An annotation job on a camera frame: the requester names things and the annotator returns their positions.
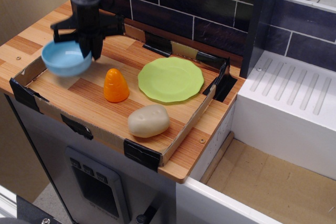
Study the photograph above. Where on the cardboard fence with black tape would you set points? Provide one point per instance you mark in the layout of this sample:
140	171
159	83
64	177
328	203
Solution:
80	99

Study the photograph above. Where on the grey toy oven front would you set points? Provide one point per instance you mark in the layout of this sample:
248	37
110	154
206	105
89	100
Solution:
95	183

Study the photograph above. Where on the light blue plastic bowl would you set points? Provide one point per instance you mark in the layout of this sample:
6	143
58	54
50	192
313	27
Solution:
65	59

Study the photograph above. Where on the orange toy carrot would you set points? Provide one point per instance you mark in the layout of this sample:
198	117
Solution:
115	88

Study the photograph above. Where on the dark grey vertical post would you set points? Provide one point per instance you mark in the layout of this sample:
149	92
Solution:
257	35

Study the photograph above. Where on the white toy sink basin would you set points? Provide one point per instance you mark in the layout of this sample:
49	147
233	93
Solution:
273	158

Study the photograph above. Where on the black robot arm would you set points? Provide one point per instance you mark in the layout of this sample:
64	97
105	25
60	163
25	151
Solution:
88	26

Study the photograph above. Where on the black device bottom left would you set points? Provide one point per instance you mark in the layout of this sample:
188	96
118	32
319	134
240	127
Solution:
23	212

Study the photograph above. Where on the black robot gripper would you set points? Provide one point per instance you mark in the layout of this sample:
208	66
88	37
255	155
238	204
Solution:
89	27

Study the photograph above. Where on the beige toy potato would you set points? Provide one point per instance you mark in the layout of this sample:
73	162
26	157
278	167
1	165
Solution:
148	121

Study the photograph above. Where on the green plastic plate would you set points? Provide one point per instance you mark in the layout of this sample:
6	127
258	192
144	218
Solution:
170	80

